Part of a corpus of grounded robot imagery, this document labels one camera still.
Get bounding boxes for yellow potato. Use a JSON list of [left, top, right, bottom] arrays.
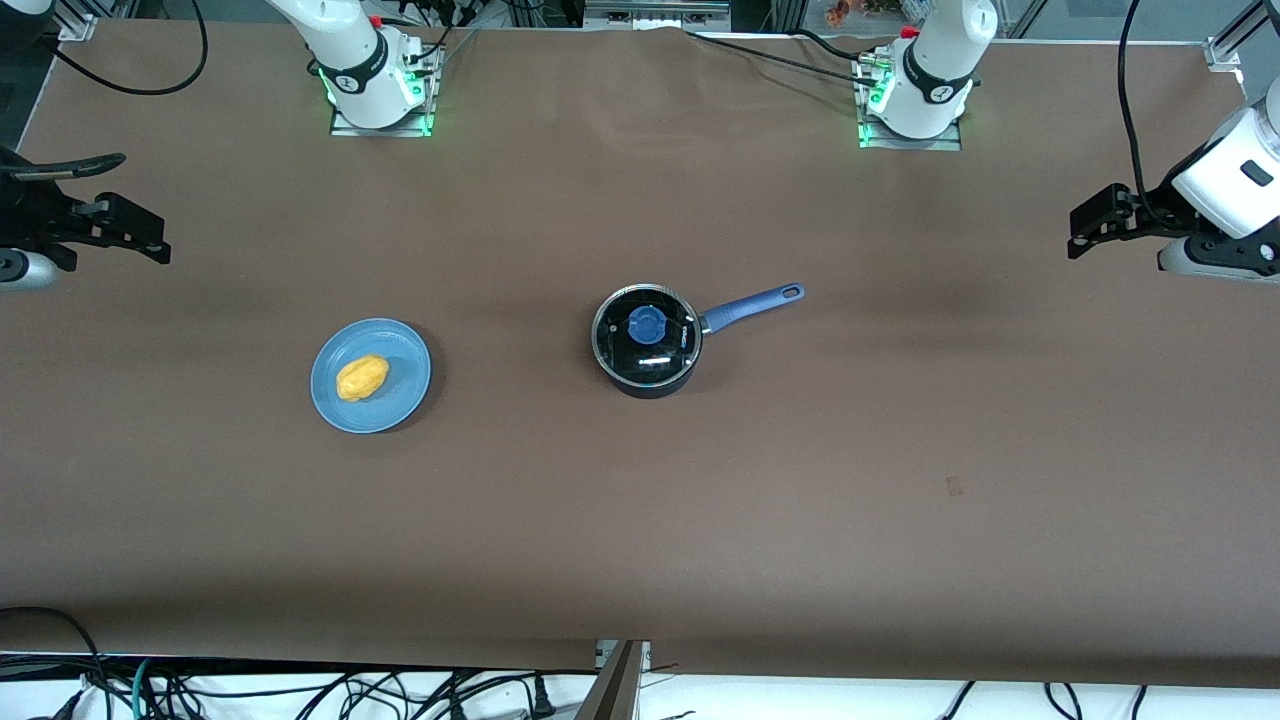
[[336, 354, 391, 403]]

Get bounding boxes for glass lid with blue knob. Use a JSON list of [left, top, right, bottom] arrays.
[[592, 285, 703, 387]]

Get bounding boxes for blue round plate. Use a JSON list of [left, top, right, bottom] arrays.
[[310, 318, 433, 434]]

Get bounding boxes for orange colourful items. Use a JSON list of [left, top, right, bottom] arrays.
[[825, 0, 906, 26]]

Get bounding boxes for brown table cover sheet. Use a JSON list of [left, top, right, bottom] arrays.
[[0, 20, 1280, 691]]

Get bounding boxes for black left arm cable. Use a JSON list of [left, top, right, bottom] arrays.
[[1117, 0, 1171, 226]]

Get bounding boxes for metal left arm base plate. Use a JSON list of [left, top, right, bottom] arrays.
[[855, 55, 963, 151]]

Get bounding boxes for aluminium corner bracket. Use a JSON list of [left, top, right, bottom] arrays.
[[55, 0, 101, 41], [1205, 0, 1266, 71]]

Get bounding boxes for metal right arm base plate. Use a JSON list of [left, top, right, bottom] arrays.
[[330, 45, 438, 138]]

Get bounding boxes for short black cable on table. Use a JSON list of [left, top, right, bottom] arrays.
[[795, 28, 886, 67]]

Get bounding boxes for black base cable bundle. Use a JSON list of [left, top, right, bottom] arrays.
[[395, 0, 481, 76]]

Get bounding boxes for black pot with blue handle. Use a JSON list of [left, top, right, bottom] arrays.
[[592, 283, 806, 399]]

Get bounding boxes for long black cable on table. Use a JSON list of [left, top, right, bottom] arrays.
[[685, 30, 881, 81]]

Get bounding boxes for thick black cable loop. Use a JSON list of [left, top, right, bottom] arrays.
[[0, 607, 113, 720]]

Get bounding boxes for teal cable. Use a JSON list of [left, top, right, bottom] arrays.
[[130, 657, 161, 720]]

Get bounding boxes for aluminium rail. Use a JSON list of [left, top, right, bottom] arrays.
[[583, 0, 733, 33]]

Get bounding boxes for aluminium post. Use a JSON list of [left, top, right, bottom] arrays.
[[575, 640, 651, 720]]

